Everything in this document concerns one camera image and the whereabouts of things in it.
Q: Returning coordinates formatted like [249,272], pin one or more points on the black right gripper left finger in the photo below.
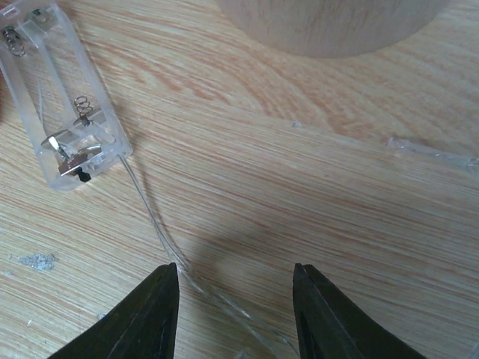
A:
[142,325]

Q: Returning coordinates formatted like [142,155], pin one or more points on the clear led string lights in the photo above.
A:
[392,220]

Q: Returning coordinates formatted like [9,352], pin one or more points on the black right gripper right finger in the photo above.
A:
[330,325]

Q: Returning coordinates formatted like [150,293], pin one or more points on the clear plastic battery box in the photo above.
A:
[65,110]

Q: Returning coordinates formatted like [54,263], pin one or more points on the round wooden tree base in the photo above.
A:
[330,28]

